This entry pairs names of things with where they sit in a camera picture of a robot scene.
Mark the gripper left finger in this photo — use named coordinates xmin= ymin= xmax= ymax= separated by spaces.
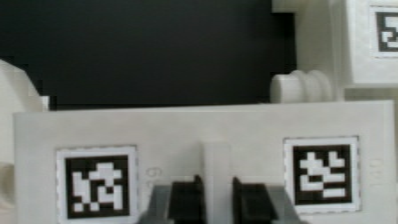
xmin=138 ymin=175 xmax=206 ymax=224

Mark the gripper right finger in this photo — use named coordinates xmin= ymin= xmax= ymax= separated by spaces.
xmin=233 ymin=178 xmax=302 ymax=224

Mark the small white cabinet door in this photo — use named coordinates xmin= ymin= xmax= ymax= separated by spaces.
xmin=14 ymin=101 xmax=398 ymax=224

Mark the white cabinet box body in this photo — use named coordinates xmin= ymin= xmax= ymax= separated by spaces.
xmin=272 ymin=0 xmax=398 ymax=100

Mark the white cabinet door panel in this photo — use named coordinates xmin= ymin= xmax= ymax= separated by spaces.
xmin=345 ymin=0 xmax=398 ymax=85

